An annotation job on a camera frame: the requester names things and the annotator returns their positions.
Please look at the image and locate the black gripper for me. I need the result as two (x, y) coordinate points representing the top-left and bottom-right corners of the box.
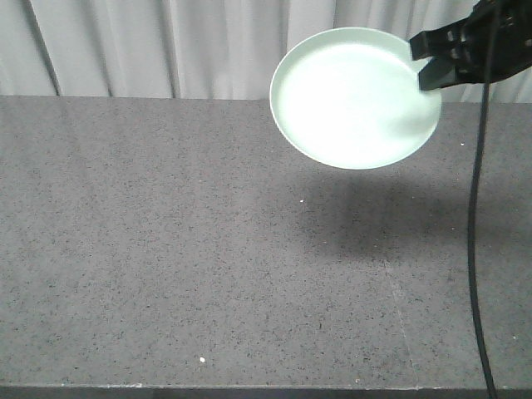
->
(409, 1), (531, 91)

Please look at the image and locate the light green round plate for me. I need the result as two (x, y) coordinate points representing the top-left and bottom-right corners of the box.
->
(269, 27), (442, 170)

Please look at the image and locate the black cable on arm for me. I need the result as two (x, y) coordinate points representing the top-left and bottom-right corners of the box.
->
(466, 0), (501, 399)

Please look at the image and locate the white pleated curtain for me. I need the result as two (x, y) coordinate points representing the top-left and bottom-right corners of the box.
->
(0, 0), (532, 103)

